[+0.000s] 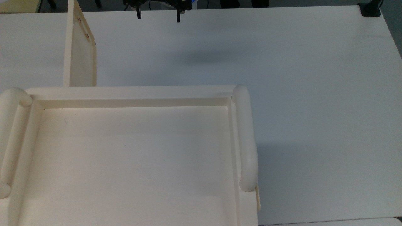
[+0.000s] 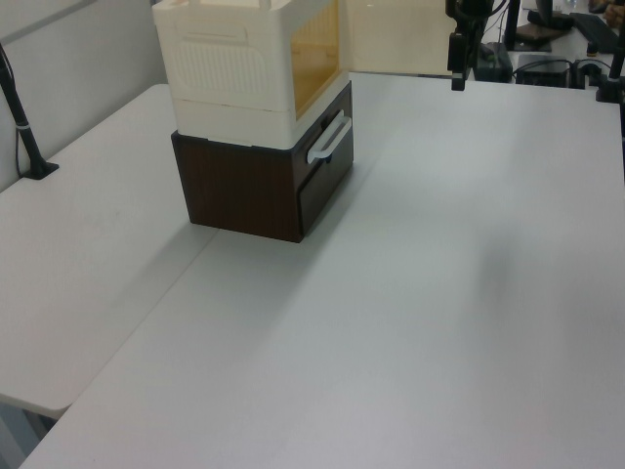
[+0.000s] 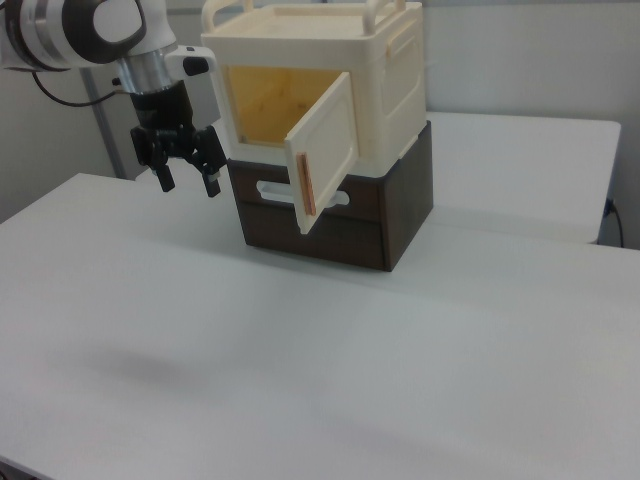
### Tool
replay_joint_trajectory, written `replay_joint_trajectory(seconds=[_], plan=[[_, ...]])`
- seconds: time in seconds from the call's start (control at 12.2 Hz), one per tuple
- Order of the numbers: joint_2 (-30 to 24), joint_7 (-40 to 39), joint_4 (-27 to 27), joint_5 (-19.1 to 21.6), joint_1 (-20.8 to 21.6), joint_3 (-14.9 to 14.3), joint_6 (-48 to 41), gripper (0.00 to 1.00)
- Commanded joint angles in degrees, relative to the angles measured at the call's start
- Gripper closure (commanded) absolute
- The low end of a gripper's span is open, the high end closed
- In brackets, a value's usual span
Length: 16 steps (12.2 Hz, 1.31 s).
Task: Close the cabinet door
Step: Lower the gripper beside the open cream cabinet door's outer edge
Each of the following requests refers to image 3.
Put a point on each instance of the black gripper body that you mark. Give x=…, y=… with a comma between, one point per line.
x=162, y=112

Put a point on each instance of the grey metal pole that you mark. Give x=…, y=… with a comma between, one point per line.
x=102, y=125

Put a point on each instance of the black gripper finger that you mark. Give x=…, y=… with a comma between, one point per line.
x=210, y=155
x=156, y=155

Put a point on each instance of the cream cabinet door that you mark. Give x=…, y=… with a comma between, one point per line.
x=327, y=145

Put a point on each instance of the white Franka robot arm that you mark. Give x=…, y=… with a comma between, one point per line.
x=60, y=30

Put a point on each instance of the cream plastic cabinet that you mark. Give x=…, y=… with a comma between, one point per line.
x=320, y=45

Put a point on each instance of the dark brown drawer box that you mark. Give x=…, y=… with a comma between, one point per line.
x=400, y=200

